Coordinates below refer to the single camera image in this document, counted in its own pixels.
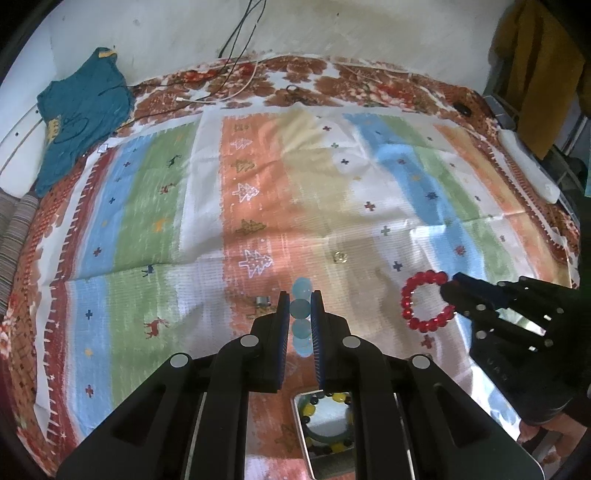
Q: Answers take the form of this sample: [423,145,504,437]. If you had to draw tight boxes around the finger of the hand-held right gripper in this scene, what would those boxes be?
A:
[441,282,546,352]
[455,272,587,324]

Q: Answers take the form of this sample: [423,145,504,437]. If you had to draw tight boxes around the yellow and black bead bracelet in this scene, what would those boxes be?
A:
[299,391,355,455]

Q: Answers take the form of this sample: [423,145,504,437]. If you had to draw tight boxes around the white cable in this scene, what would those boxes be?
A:
[178,60,259,104]

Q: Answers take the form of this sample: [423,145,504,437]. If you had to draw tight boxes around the silver metal tin box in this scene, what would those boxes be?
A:
[290,390,358,480]

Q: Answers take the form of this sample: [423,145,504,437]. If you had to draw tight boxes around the brown striped cushion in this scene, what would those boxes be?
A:
[0,191,40,315]

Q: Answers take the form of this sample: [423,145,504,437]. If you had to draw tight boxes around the teal garment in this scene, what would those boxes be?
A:
[36,46,136,198]

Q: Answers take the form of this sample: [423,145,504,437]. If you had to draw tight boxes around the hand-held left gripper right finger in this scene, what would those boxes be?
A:
[310,290,543,480]

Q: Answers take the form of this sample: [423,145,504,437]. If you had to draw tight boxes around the white bolster pillow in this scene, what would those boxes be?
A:
[499,129,561,204]

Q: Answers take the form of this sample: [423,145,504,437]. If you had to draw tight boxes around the red bead bracelet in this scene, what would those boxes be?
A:
[401,271,458,332]

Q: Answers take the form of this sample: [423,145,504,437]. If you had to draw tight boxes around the light blue bead bracelet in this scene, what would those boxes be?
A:
[290,278,315,358]

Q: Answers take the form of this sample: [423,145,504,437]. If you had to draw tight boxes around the black cable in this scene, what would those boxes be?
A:
[219,0,269,61]

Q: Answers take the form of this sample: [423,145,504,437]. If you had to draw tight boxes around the white bed headboard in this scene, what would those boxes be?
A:
[0,104,49,195]

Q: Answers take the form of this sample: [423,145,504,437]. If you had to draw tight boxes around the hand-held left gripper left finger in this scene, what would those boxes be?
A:
[55,291,291,480]

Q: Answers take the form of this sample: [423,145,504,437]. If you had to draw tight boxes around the mustard yellow hanging garment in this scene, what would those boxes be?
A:
[496,0,587,158]

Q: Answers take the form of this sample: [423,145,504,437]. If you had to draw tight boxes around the grey box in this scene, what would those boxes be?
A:
[485,92,518,130]

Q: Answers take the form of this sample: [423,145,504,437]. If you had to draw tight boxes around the person's right hand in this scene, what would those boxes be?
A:
[519,406,583,467]

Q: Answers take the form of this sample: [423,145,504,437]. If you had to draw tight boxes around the striped pastel cloth mat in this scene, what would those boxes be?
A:
[34,104,580,480]

